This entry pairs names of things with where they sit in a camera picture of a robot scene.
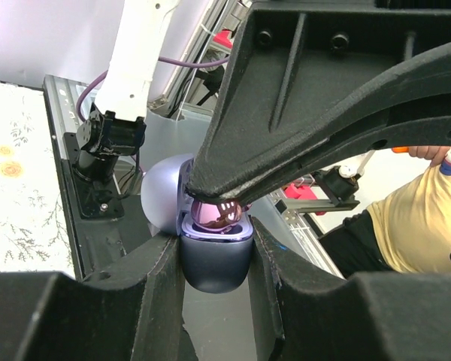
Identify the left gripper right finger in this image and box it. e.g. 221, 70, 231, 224
248, 219, 451, 360

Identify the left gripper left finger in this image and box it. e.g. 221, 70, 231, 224
0, 235, 184, 360

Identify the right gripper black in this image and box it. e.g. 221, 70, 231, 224
186, 1, 451, 202

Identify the floral table mat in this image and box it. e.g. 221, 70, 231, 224
0, 83, 74, 276

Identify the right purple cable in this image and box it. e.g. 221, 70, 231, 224
77, 56, 232, 125

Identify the purple ear clip earbud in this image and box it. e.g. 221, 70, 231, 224
191, 199, 251, 232

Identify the lavender earbud charging case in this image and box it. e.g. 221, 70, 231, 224
141, 154, 253, 294

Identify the person in yellow shirt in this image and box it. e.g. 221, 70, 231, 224
319, 146, 451, 278

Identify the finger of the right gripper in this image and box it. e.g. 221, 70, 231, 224
236, 114, 451, 204

